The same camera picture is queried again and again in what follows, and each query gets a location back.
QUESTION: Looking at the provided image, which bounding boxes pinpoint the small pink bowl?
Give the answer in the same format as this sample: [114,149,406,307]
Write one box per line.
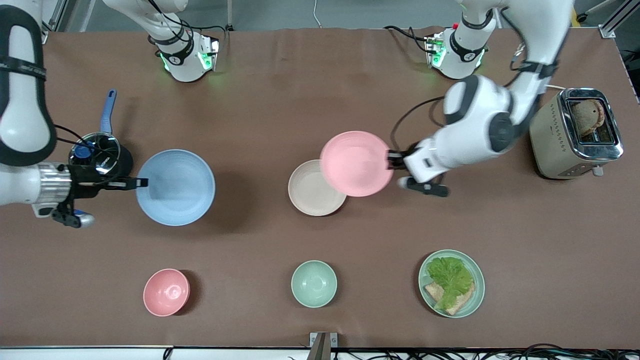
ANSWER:
[143,268,191,317]

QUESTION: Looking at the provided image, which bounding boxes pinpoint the green plate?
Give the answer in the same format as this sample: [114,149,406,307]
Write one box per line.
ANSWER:
[418,249,486,319]

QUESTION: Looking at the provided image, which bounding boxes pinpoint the toast slice in toaster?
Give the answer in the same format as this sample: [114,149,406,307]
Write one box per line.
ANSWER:
[571,99,606,139]

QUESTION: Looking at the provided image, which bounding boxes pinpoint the aluminium frame profile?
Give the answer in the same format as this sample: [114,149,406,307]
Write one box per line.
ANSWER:
[41,0,71,34]
[575,0,640,40]

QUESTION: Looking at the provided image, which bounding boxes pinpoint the large pink plate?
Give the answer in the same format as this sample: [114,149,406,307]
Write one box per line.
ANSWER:
[320,130,395,198]

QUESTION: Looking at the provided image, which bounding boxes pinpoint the tangled black cables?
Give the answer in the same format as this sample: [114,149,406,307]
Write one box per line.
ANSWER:
[330,342,640,360]

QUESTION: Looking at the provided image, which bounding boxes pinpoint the large beige plate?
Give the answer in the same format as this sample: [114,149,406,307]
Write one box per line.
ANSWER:
[288,159,348,217]

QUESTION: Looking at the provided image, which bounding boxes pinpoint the black right base cable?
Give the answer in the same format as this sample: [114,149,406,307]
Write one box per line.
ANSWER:
[150,0,231,48]

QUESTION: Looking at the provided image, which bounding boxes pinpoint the black base cable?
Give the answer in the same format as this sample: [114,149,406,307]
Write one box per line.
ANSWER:
[383,25,436,54]
[150,0,231,48]

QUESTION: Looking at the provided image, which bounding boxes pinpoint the glass lid with blue knob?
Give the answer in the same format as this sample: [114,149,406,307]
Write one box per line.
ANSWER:
[68,132,121,176]

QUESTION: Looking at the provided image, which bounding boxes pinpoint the green lettuce leaf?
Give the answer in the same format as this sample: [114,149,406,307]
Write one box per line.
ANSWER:
[426,256,475,311]

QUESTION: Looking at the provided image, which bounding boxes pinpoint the large blue plate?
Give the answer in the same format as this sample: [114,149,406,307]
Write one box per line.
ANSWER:
[136,149,216,227]

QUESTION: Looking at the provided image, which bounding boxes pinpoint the brown table cover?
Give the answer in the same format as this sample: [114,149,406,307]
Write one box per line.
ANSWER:
[0,27,640,350]

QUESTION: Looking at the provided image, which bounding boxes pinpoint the small green bowl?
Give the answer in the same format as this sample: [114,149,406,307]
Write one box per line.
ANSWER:
[291,260,338,309]

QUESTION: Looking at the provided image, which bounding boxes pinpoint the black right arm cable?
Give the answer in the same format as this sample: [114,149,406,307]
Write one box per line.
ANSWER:
[52,124,108,168]

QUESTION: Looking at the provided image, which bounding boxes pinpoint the black left base cable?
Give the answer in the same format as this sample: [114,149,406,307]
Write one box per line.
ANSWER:
[383,25,436,54]

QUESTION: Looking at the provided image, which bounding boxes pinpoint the black saucepan with blue handle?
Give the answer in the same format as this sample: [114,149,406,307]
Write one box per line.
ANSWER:
[68,89,134,183]

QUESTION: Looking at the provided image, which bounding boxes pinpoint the metal bracket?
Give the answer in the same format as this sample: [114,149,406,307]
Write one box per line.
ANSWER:
[309,332,339,360]

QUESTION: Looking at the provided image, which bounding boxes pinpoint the silver toaster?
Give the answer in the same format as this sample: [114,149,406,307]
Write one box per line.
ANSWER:
[529,88,625,181]

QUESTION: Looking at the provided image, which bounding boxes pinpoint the brown bread slice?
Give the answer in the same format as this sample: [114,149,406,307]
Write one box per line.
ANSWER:
[424,281,476,316]

